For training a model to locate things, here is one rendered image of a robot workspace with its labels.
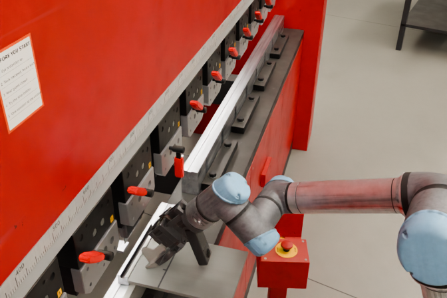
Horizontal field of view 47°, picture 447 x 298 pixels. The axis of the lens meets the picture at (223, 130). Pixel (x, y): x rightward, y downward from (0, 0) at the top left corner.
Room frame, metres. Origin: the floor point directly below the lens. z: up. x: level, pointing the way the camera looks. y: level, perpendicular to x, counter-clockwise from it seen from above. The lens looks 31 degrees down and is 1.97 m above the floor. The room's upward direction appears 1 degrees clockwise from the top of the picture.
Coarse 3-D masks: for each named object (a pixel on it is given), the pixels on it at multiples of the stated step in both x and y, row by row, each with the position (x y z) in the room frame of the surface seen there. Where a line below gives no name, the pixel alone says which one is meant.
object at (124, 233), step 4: (140, 216) 0.99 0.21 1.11; (136, 224) 0.99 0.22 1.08; (120, 228) 0.92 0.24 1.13; (124, 228) 0.92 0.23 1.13; (128, 228) 0.93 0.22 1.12; (132, 228) 0.95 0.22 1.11; (120, 232) 0.92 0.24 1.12; (124, 232) 0.92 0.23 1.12; (128, 232) 0.93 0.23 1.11; (120, 236) 0.92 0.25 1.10; (124, 236) 0.92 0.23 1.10; (128, 236) 0.94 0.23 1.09; (124, 240) 0.92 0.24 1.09
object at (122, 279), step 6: (150, 228) 1.08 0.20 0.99; (144, 234) 1.04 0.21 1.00; (138, 240) 1.02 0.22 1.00; (144, 240) 1.03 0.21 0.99; (138, 246) 1.00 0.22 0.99; (132, 252) 0.97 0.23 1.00; (138, 252) 0.98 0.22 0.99; (132, 258) 0.96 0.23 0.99; (126, 264) 0.93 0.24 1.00; (120, 270) 0.91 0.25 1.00; (126, 270) 0.92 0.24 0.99; (120, 276) 0.90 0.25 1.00; (120, 282) 0.89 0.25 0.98; (126, 282) 0.89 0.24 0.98
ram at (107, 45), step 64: (0, 0) 0.62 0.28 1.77; (64, 0) 0.75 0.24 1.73; (128, 0) 0.96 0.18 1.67; (192, 0) 1.32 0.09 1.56; (64, 64) 0.73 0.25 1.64; (128, 64) 0.94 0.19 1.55; (0, 128) 0.57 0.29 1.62; (64, 128) 0.70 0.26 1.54; (128, 128) 0.91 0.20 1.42; (0, 192) 0.54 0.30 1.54; (64, 192) 0.67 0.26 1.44; (0, 256) 0.51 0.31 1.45
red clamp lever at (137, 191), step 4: (128, 188) 0.84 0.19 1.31; (132, 188) 0.84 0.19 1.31; (136, 188) 0.84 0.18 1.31; (140, 188) 0.86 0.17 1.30; (144, 188) 0.88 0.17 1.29; (128, 192) 0.84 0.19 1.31; (132, 192) 0.83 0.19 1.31; (136, 192) 0.83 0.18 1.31; (140, 192) 0.85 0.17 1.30; (144, 192) 0.87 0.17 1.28; (148, 192) 0.89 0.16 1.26; (152, 192) 0.90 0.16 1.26; (148, 196) 0.89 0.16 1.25; (152, 196) 0.90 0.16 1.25
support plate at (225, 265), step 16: (144, 256) 0.96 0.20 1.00; (176, 256) 0.96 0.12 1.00; (192, 256) 0.96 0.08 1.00; (224, 256) 0.96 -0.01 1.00; (240, 256) 0.96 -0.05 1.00; (144, 272) 0.91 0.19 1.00; (160, 272) 0.91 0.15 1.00; (176, 272) 0.91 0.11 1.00; (192, 272) 0.91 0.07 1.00; (208, 272) 0.91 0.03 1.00; (224, 272) 0.91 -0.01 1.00; (240, 272) 0.91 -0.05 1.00; (160, 288) 0.86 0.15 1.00; (176, 288) 0.86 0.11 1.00; (192, 288) 0.86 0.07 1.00; (208, 288) 0.86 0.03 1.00; (224, 288) 0.86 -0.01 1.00
